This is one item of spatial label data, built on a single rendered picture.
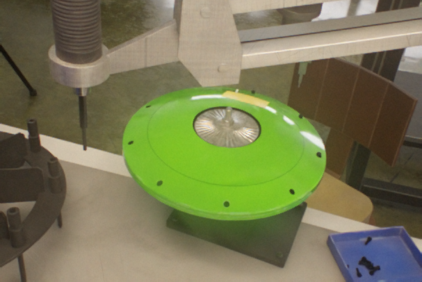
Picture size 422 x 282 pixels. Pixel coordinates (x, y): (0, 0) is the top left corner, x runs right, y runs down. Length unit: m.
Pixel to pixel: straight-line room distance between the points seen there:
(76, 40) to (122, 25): 3.02
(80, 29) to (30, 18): 3.09
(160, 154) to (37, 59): 2.38
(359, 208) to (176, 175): 0.78
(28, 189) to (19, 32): 2.54
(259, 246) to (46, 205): 0.33
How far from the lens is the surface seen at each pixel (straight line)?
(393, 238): 1.07
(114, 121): 2.76
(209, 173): 0.85
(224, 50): 0.52
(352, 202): 1.56
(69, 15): 0.51
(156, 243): 0.98
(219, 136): 0.90
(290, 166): 0.89
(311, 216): 1.06
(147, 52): 0.54
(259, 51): 0.54
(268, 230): 1.00
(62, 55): 0.53
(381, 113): 1.54
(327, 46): 0.55
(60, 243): 0.99
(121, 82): 3.03
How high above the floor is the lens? 1.64
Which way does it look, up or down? 37 degrees down
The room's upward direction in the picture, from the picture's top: 7 degrees clockwise
